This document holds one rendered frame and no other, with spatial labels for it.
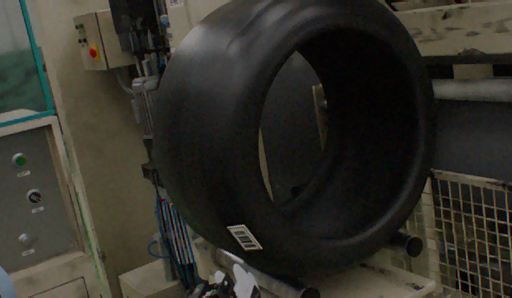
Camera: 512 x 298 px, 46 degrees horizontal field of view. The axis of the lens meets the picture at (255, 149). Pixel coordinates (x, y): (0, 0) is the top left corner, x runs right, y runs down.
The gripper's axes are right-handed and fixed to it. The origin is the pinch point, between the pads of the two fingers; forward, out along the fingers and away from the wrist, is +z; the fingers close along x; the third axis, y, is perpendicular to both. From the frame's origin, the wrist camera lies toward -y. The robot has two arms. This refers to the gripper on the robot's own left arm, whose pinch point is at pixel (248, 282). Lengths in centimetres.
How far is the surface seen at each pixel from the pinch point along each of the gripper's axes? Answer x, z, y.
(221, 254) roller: 22.0, 31.5, -7.1
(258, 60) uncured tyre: -15.1, 17.1, 29.0
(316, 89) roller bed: -2, 82, 6
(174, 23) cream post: 12, 54, 42
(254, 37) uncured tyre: -15.9, 19.5, 32.4
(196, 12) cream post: 3, 49, 41
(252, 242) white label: -0.2, 7.8, 2.9
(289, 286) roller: 2.2, 14.6, -11.4
